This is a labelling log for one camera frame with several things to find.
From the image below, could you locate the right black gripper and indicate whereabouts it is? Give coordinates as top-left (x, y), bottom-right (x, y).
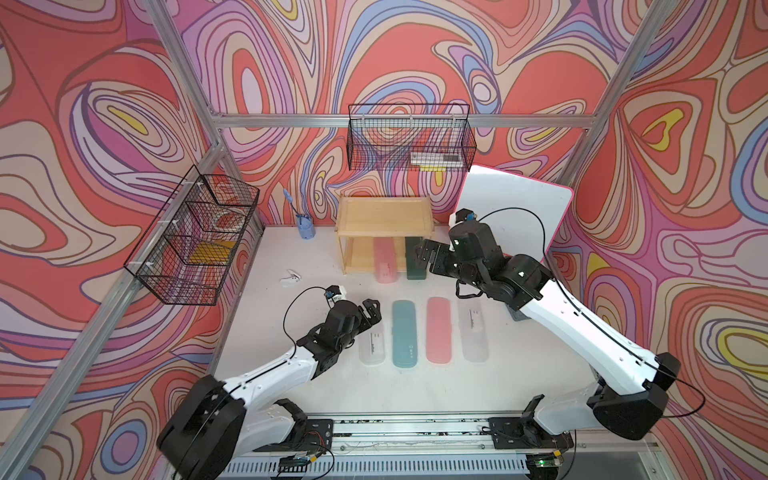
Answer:
top-left (413, 239), bottom-right (485, 291)

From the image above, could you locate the clear pencil case bottom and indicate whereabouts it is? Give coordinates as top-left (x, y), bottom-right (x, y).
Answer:
top-left (358, 326), bottom-right (386, 366)

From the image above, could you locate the clear pencil case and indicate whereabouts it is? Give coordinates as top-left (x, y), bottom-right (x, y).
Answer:
top-left (358, 326), bottom-right (386, 366)
top-left (458, 298), bottom-right (490, 363)

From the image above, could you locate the teal pencil case top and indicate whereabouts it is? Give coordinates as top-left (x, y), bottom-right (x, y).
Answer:
top-left (392, 300), bottom-right (418, 369)

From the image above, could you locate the pink pencil case bottom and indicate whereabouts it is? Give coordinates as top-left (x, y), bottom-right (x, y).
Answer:
top-left (373, 237), bottom-right (398, 284)

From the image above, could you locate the pink pencil case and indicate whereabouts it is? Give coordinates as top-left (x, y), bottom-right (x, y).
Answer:
top-left (426, 297), bottom-right (452, 365)
top-left (373, 237), bottom-right (398, 284)

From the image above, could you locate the pink pencil case top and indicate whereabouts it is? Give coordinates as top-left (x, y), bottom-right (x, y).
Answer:
top-left (426, 297), bottom-right (452, 365)

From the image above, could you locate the clear pencil case top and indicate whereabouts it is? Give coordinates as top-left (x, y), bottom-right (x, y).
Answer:
top-left (458, 298), bottom-right (490, 363)

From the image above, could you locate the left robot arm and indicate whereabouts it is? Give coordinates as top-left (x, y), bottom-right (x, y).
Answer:
top-left (156, 298), bottom-right (382, 479)

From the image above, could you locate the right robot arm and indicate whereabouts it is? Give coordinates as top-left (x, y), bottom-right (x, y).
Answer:
top-left (413, 218), bottom-right (681, 444)

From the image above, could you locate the dark green pencil case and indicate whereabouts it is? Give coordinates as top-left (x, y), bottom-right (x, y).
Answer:
top-left (405, 237), bottom-right (427, 281)

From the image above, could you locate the wooden two-tier shelf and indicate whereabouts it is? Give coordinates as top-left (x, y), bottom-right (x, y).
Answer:
top-left (335, 197), bottom-right (435, 274)

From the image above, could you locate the small white clip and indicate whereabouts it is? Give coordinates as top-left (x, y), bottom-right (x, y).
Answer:
top-left (280, 269), bottom-right (302, 284)

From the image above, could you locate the marker box in basket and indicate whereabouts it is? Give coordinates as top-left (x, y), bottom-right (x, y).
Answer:
top-left (410, 151), bottom-right (465, 171)

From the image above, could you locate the pink framed whiteboard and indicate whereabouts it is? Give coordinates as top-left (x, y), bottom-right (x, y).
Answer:
top-left (455, 165), bottom-right (574, 261)

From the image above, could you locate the blue pen cup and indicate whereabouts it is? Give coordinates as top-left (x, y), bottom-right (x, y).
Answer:
top-left (297, 214), bottom-right (316, 240)

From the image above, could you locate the blue pen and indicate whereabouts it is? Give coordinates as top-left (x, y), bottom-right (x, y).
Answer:
top-left (283, 188), bottom-right (302, 217)

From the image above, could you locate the green circuit board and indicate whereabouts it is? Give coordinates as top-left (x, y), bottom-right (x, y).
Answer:
top-left (278, 455), bottom-right (317, 473)

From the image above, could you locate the yellow item in basket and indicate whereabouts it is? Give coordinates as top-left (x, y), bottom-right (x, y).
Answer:
top-left (188, 241), bottom-right (235, 266)

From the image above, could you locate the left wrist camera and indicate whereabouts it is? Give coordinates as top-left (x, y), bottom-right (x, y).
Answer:
top-left (324, 285), bottom-right (347, 308)

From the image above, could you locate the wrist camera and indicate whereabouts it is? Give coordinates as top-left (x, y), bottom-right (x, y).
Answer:
top-left (449, 208), bottom-right (477, 228)
top-left (324, 285), bottom-right (347, 308)

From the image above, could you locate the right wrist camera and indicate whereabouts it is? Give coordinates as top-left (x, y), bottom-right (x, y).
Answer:
top-left (449, 208), bottom-right (477, 228)

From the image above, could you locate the back black wire basket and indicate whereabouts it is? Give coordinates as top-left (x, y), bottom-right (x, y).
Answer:
top-left (346, 101), bottom-right (477, 172)

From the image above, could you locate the black wire basket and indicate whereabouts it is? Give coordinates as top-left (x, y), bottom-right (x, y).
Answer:
top-left (123, 166), bottom-right (260, 306)
top-left (346, 101), bottom-right (477, 172)

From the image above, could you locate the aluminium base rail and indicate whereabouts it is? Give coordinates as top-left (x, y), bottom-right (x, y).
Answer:
top-left (215, 414), bottom-right (675, 479)

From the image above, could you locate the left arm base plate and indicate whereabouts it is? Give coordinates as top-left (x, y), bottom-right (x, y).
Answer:
top-left (256, 419), bottom-right (334, 453)

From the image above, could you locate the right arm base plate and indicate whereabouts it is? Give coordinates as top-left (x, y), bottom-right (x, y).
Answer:
top-left (482, 417), bottom-right (575, 451)

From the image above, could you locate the left black wire basket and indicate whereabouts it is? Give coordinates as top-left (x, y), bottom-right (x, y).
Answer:
top-left (123, 166), bottom-right (260, 306)

